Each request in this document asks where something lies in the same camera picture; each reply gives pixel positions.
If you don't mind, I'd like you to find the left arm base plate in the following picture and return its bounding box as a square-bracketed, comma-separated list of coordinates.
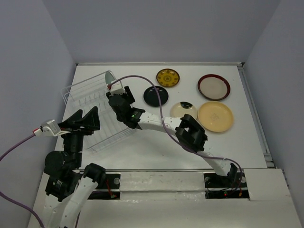
[88, 173, 121, 200]

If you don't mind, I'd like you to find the yellow patterned plate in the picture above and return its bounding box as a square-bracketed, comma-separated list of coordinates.
[156, 68, 180, 87]

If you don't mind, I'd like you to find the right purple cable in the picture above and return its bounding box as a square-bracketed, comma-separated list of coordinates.
[109, 75, 245, 190]

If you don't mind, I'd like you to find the cream and black plate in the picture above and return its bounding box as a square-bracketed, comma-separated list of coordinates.
[170, 102, 198, 119]

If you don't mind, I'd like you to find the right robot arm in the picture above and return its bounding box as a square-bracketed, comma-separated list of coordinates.
[106, 83, 242, 188]

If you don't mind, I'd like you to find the red rimmed plate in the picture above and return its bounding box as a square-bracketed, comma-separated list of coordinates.
[197, 74, 231, 101]

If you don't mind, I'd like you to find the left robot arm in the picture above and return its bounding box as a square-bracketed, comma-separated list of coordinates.
[40, 106, 105, 228]

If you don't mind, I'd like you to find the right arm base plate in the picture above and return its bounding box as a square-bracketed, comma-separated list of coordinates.
[203, 172, 249, 199]

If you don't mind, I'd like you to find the white wire dish rack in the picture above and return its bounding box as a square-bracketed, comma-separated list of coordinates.
[61, 71, 135, 153]

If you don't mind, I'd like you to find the black glossy plate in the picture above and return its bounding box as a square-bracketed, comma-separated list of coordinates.
[143, 86, 169, 107]

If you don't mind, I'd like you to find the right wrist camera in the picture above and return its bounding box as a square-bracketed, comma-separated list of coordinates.
[107, 81, 125, 95]

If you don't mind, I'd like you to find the beige bear plate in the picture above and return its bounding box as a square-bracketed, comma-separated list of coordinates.
[198, 101, 234, 133]

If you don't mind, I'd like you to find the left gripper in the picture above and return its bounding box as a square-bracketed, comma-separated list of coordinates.
[59, 104, 102, 166]

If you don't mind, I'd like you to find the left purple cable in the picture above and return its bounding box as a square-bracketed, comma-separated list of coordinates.
[0, 133, 46, 228]

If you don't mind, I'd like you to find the purple cable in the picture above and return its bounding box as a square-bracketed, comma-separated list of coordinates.
[0, 133, 46, 228]
[109, 75, 245, 190]

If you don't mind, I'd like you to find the teal floral plate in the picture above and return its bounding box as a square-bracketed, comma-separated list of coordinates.
[104, 71, 116, 87]

